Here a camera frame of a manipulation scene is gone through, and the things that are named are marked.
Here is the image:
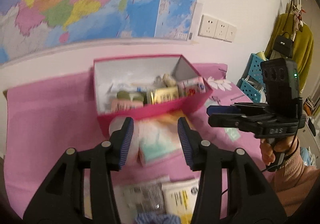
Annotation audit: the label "green frog plush toy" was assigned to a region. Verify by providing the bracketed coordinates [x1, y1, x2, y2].
[117, 90, 144, 103]

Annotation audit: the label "white yellow wet wipes pack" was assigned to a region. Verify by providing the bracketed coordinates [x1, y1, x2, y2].
[162, 178, 200, 224]

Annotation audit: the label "clear green mask packet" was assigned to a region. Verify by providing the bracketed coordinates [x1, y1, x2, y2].
[122, 181, 165, 216]

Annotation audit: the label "pink floral tissue pack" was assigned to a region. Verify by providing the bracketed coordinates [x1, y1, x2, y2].
[177, 77, 206, 97]

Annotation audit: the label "gold tissue pack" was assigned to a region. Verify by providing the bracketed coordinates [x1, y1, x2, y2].
[146, 86, 179, 105]

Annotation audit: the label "beige plush bear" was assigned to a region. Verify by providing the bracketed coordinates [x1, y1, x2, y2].
[153, 73, 177, 88]

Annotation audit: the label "pink sweater right forearm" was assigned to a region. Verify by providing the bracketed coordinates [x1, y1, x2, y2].
[271, 142, 319, 216]

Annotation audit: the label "person right hand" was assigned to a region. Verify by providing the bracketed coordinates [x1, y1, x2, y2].
[260, 136, 298, 166]

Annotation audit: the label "white pump bottle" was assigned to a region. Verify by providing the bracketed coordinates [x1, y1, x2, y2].
[109, 117, 139, 168]

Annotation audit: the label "pastel tissue pack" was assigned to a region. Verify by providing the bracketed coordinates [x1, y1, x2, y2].
[138, 110, 195, 167]

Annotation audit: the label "blue plastic basket rack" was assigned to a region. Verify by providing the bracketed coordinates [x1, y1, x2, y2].
[237, 53, 266, 103]

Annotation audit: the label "pink storage box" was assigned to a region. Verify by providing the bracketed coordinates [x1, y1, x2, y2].
[93, 54, 213, 137]

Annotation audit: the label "black handbag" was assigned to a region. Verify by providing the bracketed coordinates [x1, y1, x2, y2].
[272, 32, 293, 58]

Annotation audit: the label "yellow hanging coat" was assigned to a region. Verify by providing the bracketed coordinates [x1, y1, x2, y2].
[265, 13, 314, 93]

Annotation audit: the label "pink bed sheet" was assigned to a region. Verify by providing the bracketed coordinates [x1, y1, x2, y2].
[4, 63, 265, 218]

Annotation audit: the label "blue knitted cloth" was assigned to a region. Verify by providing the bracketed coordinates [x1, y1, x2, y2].
[135, 212, 181, 224]

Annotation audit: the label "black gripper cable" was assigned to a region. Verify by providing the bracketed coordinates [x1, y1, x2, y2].
[220, 123, 301, 197]

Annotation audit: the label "white wall sockets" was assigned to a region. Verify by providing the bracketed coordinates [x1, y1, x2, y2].
[198, 14, 237, 43]

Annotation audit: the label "wall map poster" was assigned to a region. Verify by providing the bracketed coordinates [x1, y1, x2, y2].
[1, 0, 197, 63]

